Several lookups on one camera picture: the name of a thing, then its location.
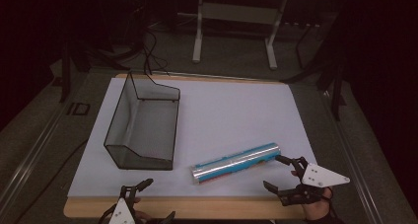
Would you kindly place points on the metal floor rail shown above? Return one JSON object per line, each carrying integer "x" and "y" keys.
{"x": 355, "y": 158}
{"x": 29, "y": 151}

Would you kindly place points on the black metal stand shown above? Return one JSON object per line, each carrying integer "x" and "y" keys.
{"x": 65, "y": 72}

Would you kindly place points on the white metal desk frame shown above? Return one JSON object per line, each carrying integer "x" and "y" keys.
{"x": 236, "y": 13}

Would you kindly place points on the person's left hand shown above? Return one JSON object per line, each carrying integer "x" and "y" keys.
{"x": 143, "y": 214}

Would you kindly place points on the white paper sheet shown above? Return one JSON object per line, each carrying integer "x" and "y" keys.
{"x": 230, "y": 118}

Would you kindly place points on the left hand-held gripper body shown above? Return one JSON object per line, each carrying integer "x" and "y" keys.
{"x": 122, "y": 213}

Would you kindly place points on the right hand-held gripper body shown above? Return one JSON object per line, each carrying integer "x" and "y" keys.
{"x": 320, "y": 177}

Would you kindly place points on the person's right hand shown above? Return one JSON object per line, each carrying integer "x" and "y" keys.
{"x": 316, "y": 210}

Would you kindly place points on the blue and silver foil tube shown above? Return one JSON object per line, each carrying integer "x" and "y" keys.
{"x": 235, "y": 163}

